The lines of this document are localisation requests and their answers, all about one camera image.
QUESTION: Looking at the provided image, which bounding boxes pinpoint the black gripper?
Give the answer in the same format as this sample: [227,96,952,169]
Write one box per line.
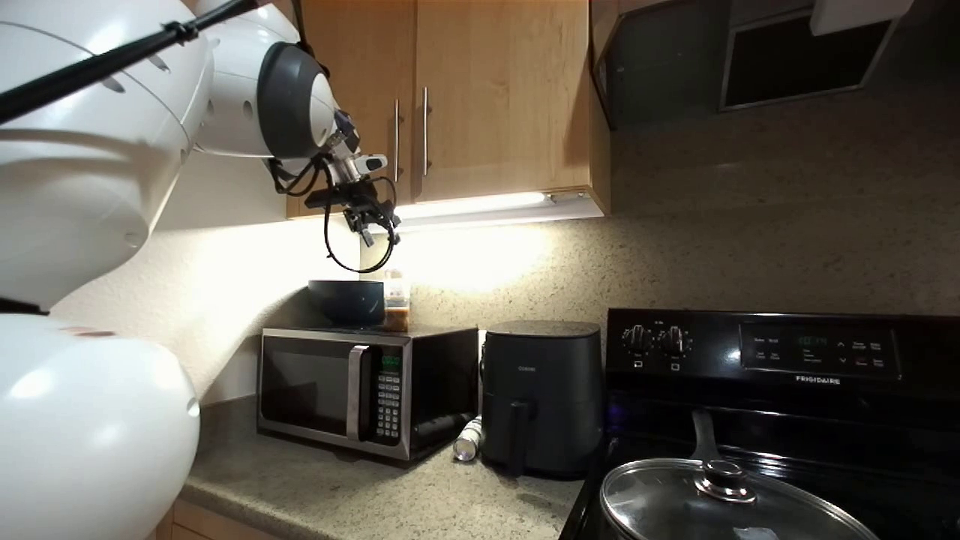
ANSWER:
[332,154,405,249]

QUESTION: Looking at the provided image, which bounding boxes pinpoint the clear plastic bottle white cap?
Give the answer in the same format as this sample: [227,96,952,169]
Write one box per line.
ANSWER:
[384,266,415,337]

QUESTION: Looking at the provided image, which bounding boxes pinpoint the black stainless microwave oven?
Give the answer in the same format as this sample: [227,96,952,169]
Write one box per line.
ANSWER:
[256,324,479,466]

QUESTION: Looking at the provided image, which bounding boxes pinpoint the dark blue bowl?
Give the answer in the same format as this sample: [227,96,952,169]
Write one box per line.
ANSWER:
[305,275,391,330]

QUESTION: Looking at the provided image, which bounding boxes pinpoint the under-cabinet strip light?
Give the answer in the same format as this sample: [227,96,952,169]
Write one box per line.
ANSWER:
[391,190,608,228]

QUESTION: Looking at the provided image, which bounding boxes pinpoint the small pale kitchen item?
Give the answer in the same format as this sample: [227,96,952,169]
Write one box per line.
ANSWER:
[453,413,488,466]

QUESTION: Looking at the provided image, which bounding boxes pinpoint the black range hood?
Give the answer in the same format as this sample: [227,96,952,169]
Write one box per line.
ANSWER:
[588,0,919,136]

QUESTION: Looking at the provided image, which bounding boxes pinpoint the black frying pan with lid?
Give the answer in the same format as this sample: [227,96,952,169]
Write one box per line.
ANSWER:
[597,455,881,540]

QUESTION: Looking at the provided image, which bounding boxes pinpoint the black electric stove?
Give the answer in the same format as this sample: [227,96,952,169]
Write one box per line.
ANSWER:
[554,305,960,540]

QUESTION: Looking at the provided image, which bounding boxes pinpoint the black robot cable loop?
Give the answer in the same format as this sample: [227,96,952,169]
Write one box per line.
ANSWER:
[265,154,405,279]

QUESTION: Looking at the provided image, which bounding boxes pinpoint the wooden wall cabinet two doors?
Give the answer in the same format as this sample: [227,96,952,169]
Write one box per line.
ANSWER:
[284,0,615,220]

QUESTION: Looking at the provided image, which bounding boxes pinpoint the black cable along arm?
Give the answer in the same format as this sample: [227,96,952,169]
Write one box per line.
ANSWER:
[0,0,257,127]

